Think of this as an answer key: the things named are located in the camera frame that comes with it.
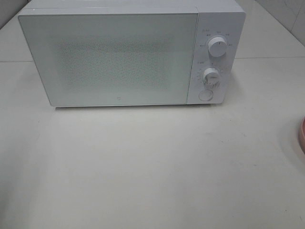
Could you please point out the white timer knob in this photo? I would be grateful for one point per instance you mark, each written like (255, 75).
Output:
(211, 76)

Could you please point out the white microwave door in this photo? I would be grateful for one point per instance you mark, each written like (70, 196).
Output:
(101, 60)

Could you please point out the pink plate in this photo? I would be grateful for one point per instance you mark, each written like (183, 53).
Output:
(301, 135)

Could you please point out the white microwave oven body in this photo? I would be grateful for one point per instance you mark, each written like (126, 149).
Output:
(214, 17)

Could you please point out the upper white power knob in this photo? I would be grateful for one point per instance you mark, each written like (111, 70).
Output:
(217, 46)

